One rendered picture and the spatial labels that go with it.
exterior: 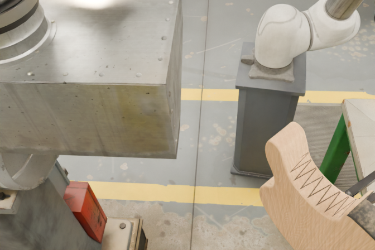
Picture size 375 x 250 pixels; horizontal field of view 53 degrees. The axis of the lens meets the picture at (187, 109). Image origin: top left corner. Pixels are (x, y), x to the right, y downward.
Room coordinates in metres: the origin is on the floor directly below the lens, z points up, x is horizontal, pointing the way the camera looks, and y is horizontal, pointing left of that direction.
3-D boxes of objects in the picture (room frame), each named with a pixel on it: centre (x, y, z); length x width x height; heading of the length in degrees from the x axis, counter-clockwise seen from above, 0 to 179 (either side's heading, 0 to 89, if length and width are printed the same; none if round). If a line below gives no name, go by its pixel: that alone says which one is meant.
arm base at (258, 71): (1.13, -0.35, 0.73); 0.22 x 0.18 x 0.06; 74
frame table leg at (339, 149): (0.68, -0.50, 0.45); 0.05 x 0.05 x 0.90; 82
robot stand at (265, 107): (1.12, -0.37, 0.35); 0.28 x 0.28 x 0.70; 74
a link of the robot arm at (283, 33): (1.13, -0.38, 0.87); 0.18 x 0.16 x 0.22; 99
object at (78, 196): (0.66, 0.51, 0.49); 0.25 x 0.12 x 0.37; 82
